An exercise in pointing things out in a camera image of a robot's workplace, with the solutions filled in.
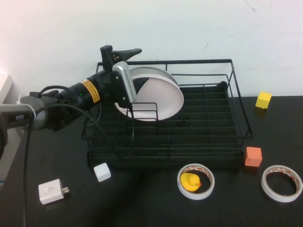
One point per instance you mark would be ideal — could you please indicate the yellow cube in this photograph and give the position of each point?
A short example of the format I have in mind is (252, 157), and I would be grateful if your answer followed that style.
(263, 100)

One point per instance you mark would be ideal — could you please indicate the yellow rubber duck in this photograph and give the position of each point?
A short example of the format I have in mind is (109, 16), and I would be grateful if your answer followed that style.
(189, 182)

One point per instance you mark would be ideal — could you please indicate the white cube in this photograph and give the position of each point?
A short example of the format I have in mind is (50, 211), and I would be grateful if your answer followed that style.
(102, 172)

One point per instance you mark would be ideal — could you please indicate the white power adapter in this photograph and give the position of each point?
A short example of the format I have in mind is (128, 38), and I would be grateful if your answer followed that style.
(50, 192)

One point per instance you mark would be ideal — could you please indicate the black plastic drip tray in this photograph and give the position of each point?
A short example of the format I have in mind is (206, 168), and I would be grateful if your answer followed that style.
(201, 113)

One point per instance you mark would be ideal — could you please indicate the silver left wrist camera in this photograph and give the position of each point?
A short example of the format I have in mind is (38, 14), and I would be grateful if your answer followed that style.
(125, 80)

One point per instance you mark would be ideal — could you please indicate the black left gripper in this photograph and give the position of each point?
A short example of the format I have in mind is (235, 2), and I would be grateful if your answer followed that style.
(107, 78)

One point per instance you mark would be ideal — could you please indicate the white double-sided tape roll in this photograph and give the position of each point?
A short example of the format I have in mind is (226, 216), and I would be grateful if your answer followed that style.
(279, 199)
(195, 196)

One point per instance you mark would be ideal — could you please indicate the orange cube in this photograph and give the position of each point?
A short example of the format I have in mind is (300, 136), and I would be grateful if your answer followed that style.
(253, 157)

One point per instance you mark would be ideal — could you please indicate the pink round plate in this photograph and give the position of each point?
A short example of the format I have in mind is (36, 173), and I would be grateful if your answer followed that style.
(161, 101)

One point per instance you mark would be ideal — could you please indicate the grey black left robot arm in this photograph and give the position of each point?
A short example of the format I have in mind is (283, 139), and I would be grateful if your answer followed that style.
(23, 113)

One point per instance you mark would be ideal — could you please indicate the white cabinet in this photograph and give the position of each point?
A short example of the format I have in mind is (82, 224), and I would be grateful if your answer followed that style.
(6, 85)

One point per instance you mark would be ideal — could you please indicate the grey round plate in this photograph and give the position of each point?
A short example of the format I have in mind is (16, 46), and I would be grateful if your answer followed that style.
(154, 71)

